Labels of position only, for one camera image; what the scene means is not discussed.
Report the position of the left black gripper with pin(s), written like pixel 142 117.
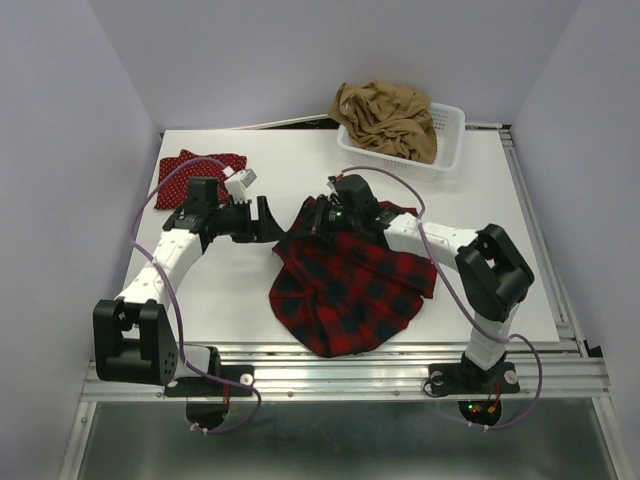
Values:
pixel 264 230

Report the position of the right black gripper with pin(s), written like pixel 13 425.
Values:
pixel 318 227

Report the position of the red black plaid skirt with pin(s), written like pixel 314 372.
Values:
pixel 346 296

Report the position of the red polka dot skirt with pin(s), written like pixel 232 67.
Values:
pixel 174 193

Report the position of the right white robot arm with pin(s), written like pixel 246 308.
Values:
pixel 494 275

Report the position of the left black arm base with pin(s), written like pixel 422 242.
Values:
pixel 209 407

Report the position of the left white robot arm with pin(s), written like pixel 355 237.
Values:
pixel 133 339

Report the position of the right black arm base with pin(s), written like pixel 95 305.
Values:
pixel 481 391

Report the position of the white board strip behind table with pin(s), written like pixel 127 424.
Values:
pixel 305 123

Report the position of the tan brown skirt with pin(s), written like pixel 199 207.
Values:
pixel 388 119

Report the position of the white plastic basket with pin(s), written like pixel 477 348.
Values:
pixel 449 126

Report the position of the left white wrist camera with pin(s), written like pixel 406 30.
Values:
pixel 238 183

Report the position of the aluminium frame rails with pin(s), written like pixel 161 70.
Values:
pixel 366 417

